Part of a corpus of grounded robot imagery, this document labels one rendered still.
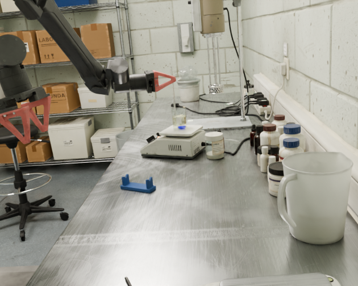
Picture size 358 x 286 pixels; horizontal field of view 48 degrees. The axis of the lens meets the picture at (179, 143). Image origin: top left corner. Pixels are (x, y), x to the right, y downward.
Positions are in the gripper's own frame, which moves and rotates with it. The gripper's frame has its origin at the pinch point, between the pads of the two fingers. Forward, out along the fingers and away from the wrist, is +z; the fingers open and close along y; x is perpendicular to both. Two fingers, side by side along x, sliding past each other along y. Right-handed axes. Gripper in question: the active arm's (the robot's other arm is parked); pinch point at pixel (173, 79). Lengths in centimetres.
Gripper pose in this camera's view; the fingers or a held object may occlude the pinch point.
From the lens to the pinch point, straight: 135.3
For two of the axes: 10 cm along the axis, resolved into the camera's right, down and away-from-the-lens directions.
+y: -1.5, -2.5, 9.6
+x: 0.8, 9.6, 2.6
